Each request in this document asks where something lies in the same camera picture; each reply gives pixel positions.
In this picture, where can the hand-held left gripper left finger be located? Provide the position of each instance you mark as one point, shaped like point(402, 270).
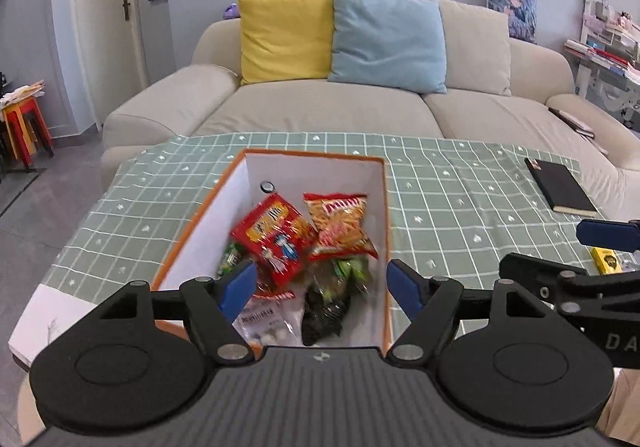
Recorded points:
point(240, 288)

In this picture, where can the beige sofa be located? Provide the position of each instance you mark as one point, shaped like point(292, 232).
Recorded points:
point(325, 112)

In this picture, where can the black foil snack packet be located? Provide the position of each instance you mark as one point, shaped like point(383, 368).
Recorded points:
point(325, 319)

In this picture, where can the orange stick snack packet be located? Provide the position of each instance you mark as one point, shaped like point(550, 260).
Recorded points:
point(340, 224)

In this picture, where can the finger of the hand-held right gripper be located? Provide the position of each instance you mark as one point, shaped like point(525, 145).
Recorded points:
point(607, 233)
point(540, 274)

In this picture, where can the white door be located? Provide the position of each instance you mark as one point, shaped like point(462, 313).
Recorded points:
point(100, 2)

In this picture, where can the green sausage packet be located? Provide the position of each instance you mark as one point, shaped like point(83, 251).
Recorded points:
point(231, 259)

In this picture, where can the stacked red yellow stools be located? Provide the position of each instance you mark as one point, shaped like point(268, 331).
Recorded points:
point(27, 132)

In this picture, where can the thin dark book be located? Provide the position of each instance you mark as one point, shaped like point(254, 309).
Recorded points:
point(572, 122)

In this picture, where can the white desk rack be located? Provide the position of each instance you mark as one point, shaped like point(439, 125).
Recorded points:
point(610, 87)

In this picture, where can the figure print pillow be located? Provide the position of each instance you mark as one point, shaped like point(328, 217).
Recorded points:
point(515, 7)

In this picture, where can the small yellow box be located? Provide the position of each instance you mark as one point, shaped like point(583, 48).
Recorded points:
point(607, 261)

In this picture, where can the pile of papers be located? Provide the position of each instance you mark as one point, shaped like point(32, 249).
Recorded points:
point(22, 94)

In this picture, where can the yellow pillow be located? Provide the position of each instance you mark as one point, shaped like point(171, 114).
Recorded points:
point(285, 34)

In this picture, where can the orange cardboard box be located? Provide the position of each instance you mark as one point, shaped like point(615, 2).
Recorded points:
point(300, 172)

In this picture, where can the light blue pillow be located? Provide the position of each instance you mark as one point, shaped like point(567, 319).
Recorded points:
point(387, 37)

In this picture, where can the stack of books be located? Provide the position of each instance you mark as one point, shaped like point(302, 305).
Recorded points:
point(597, 56)

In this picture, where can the red cartoon snack packet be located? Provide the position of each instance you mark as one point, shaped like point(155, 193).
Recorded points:
point(272, 232)

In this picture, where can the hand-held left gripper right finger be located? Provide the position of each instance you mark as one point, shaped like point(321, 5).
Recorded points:
point(404, 289)

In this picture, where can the green checked tablecloth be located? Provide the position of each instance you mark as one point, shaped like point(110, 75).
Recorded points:
point(450, 187)

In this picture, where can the beige back cushion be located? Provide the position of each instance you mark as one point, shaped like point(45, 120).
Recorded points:
point(477, 47)

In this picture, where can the black notebook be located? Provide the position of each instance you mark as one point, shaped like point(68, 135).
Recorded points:
point(562, 187)

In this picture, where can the green candy bag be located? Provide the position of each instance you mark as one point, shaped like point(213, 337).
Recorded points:
point(345, 277)

